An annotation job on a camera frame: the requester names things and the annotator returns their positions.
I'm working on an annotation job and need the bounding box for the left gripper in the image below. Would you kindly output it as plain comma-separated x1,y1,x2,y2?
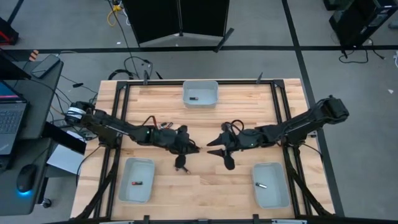
155,125,201,171

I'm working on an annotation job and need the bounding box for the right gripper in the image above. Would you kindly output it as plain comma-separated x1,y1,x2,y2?
206,123,265,171

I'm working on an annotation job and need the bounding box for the grey plastic bin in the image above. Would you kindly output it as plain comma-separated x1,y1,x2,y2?
118,157,155,205
251,161,290,209
182,80,220,109

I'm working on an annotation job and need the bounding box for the white flat panel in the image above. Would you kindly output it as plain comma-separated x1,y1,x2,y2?
46,130,86,175

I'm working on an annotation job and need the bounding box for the black desk foot bar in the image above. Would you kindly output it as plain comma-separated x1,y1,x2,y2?
42,121,87,156

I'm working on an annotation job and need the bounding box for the black folding partition screen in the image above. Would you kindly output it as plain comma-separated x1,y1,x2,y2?
122,0,234,53

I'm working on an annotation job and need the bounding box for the black desk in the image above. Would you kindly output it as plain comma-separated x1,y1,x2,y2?
0,57,65,216

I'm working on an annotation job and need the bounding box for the black smartphone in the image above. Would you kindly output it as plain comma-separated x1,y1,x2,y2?
30,54,61,78

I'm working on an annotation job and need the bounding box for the black computer mouse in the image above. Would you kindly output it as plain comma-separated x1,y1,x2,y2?
16,164,38,194

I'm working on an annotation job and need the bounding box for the dark grey laptop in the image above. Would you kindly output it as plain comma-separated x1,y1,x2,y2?
0,80,29,156

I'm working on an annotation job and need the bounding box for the black equipment cart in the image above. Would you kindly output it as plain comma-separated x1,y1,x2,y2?
323,0,398,50

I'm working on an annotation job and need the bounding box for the black red case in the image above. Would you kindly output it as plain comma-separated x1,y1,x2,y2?
0,17,19,46

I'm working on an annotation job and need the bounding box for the black red gripper cable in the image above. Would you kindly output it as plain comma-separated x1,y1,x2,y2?
141,114,175,130
229,119,246,133

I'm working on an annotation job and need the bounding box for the black aluminium table frame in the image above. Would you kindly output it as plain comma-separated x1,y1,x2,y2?
74,79,336,224

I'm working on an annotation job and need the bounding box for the black floor cable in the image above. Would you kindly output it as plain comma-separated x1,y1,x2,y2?
123,55,154,79
338,39,386,65

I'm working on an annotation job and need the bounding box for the coiled black cable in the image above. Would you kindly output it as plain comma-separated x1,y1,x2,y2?
108,68,135,81

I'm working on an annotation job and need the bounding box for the yellow floor cable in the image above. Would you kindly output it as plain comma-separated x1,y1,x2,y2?
106,2,123,27

